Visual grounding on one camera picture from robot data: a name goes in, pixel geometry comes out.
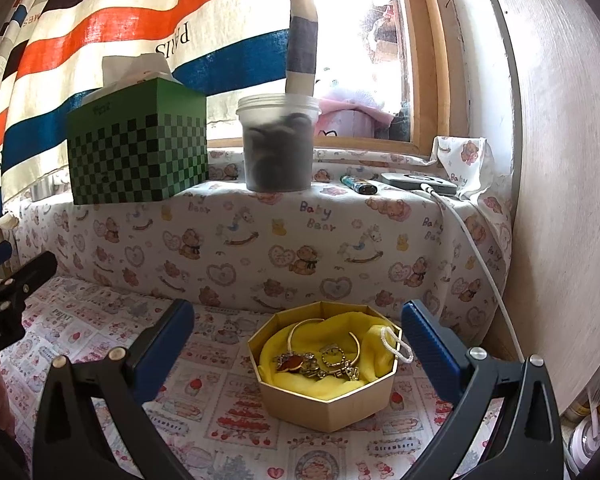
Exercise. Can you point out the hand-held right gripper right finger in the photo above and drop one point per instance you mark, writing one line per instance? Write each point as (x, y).
(430, 350)

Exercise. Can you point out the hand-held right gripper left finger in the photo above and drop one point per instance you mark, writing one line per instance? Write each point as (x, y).
(162, 355)

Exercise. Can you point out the octagonal cardboard jewelry box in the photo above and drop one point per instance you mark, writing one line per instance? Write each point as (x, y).
(330, 410)

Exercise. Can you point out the jewellery pieces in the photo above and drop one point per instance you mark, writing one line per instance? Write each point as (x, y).
(290, 362)

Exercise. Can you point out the gold bangle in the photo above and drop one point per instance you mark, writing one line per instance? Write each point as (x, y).
(293, 332)

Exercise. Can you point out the strawberry printed cloth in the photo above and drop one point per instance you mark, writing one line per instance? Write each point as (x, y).
(220, 410)

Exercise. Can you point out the yellow cloth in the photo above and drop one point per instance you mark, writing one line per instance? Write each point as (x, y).
(330, 390)

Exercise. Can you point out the green checkered tissue box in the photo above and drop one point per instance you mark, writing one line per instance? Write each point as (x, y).
(130, 160)

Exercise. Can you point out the bear printed cloth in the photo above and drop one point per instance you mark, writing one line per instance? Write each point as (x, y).
(280, 240)

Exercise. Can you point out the grey power bank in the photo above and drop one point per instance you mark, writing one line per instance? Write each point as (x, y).
(415, 182)

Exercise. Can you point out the black and yellow lighter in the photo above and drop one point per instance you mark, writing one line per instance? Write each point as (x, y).
(360, 186)

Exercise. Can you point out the white round container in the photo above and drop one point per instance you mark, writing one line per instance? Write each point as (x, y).
(587, 442)

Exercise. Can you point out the pale wood panel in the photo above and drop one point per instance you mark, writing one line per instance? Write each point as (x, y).
(570, 185)

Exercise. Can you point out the clear plastic container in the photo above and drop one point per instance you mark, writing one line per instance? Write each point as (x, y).
(277, 150)

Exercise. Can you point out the pink fabric item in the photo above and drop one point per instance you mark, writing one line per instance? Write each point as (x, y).
(355, 115)

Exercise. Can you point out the striped curtain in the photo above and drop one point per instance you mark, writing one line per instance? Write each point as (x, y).
(130, 25)

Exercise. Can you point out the wooden window frame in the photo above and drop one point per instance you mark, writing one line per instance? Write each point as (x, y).
(425, 60)

